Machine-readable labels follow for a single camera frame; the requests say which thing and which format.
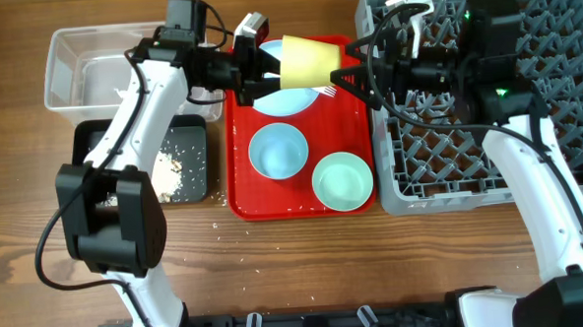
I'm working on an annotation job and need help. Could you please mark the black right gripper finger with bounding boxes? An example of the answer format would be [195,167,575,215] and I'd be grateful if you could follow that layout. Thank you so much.
[344,34,383,62]
[330,66,382,109]

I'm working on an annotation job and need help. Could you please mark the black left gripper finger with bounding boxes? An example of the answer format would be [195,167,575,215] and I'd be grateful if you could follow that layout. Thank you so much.
[242,77,281,106]
[259,49,282,75]

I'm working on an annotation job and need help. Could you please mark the yellow plastic cup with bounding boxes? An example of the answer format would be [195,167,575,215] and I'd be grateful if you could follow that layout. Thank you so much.
[280,35,342,90]

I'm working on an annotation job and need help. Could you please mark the light blue bowl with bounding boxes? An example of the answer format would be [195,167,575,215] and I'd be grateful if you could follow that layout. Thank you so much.
[247,122,309,180]

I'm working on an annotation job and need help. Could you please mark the rice and food leftovers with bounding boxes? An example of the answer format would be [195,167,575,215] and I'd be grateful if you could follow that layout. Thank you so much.
[97,148,186,207]

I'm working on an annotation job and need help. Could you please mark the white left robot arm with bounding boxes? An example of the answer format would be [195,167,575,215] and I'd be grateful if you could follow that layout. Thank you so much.
[51,0,342,327]

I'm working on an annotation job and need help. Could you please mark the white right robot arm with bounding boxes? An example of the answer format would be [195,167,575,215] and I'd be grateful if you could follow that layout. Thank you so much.
[330,0,583,327]

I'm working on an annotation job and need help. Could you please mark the grey dishwasher rack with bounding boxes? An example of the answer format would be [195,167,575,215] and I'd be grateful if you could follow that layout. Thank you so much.
[355,0,583,216]

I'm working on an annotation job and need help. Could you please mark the white plastic fork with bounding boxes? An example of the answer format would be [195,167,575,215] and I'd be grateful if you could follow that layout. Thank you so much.
[313,86,337,98]

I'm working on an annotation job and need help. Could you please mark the light blue plate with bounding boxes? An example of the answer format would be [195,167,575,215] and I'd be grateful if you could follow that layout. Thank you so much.
[249,37,322,119]

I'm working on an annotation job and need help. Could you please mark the black plastic tray bin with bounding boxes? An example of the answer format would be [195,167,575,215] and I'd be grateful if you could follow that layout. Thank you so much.
[72,114,208,204]

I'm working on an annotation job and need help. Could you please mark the red serving tray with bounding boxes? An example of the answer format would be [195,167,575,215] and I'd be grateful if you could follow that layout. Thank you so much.
[220,33,378,223]

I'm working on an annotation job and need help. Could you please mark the mint green bowl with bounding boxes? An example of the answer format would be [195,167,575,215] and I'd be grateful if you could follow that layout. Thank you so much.
[312,152,374,213]

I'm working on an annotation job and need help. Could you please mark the clear plastic bin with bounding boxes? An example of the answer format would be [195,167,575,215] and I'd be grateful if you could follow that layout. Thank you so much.
[40,19,225,130]

